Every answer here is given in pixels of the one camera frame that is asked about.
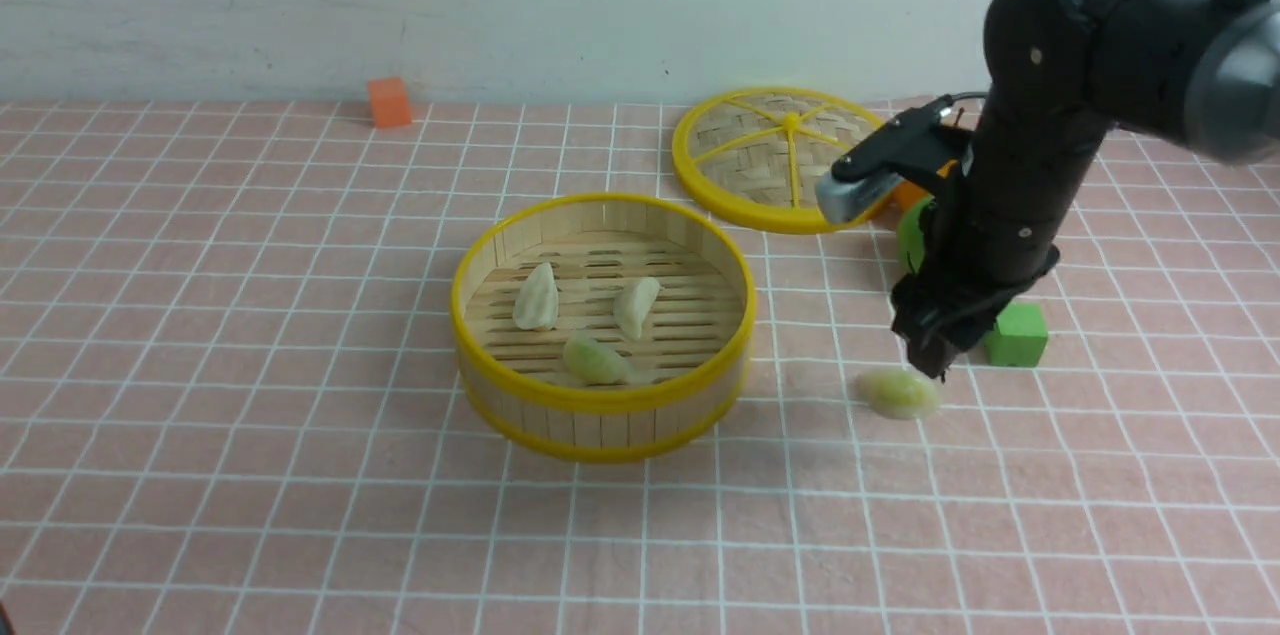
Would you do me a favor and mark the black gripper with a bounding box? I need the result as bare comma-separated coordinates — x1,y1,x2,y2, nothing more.
890,248,1060,383

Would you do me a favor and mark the pale green dumpling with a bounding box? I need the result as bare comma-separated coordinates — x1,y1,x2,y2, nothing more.
855,369,942,420

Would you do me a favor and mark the white dumpling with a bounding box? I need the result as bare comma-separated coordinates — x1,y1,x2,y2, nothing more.
613,277,662,342
512,262,559,332

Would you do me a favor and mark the green dumpling front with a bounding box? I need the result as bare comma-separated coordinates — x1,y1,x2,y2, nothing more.
562,333,632,387

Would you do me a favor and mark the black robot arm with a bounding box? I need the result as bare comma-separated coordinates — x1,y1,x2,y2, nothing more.
884,0,1277,376

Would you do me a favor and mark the woven bamboo steamer lid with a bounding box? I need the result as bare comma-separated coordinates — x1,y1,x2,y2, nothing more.
671,87,883,236

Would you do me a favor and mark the bamboo steamer tray yellow rim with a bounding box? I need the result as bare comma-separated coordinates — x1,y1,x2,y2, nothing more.
451,193,758,463

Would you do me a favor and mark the green foam cube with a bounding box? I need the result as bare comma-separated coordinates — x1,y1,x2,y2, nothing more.
984,302,1050,369

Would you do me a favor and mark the green toy apple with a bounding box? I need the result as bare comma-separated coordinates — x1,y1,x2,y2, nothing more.
896,196,933,271

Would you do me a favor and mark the orange yellow toy pear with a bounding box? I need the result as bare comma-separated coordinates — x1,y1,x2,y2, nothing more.
891,181,932,214

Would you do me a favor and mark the orange foam cube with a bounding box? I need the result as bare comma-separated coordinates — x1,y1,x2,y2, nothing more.
366,76,413,129

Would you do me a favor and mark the pink checkered tablecloth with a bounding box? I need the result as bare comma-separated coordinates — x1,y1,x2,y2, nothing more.
1,102,1279,634

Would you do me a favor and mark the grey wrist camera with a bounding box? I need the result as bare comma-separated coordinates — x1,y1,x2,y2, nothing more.
815,92,986,227

